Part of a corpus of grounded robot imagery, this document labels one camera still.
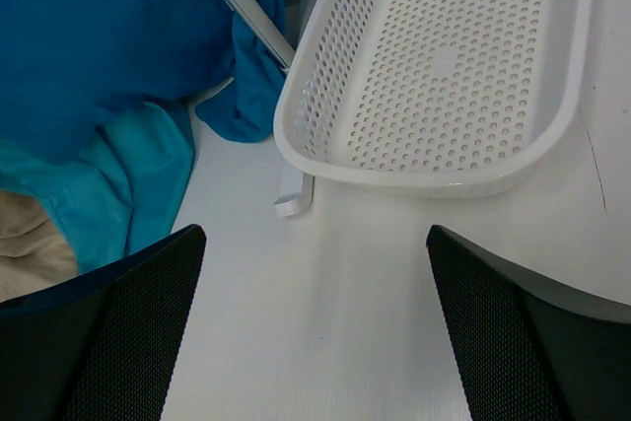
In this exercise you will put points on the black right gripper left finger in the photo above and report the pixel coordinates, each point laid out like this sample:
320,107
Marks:
103,345

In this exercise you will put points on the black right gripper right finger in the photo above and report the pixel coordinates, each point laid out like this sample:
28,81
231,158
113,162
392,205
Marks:
529,347

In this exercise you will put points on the metal clothes rack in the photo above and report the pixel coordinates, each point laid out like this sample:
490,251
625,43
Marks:
296,189

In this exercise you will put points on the teal t shirt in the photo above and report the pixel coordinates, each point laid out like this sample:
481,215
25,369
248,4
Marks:
123,191

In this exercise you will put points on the dark blue t shirt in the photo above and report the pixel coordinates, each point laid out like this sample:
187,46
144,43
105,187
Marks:
69,67

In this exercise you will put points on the white perforated plastic basket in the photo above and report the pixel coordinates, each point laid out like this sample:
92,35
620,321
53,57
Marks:
434,98

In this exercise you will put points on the beige tank top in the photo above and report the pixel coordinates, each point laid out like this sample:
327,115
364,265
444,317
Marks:
34,254

